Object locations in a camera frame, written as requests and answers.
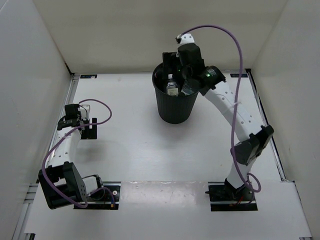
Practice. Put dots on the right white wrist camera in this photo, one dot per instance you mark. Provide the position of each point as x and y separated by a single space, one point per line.
183 39

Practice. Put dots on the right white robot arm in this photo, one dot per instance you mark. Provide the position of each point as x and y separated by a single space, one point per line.
178 80

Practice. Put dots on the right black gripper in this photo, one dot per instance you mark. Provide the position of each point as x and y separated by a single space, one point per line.
170 59

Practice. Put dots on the aluminium frame rail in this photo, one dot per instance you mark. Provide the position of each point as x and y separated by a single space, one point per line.
19 232
61 96

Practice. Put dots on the tall clear white-label bottle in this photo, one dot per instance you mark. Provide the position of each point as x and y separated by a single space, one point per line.
172 88

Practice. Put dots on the black ribbed waste bin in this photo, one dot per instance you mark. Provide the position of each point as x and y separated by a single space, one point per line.
172 109

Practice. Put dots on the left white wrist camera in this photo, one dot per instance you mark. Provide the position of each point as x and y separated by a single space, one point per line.
85 111

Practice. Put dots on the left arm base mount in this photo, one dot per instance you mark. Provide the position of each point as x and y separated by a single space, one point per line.
103 200

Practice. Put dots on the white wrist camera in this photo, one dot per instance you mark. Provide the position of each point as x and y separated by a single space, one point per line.
85 111
183 39

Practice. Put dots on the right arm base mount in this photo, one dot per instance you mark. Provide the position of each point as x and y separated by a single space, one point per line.
222 199

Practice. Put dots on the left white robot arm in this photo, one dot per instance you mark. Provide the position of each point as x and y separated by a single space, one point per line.
60 168

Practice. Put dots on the clear crushed water bottle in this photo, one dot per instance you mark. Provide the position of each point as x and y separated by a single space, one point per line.
187 89

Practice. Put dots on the aluminium frame rail front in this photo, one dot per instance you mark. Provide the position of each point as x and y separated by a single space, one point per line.
19 232

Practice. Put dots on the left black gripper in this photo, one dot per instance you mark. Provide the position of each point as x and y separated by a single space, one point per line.
90 134

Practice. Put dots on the aluminium frame rail left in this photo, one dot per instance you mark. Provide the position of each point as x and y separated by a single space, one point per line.
61 96

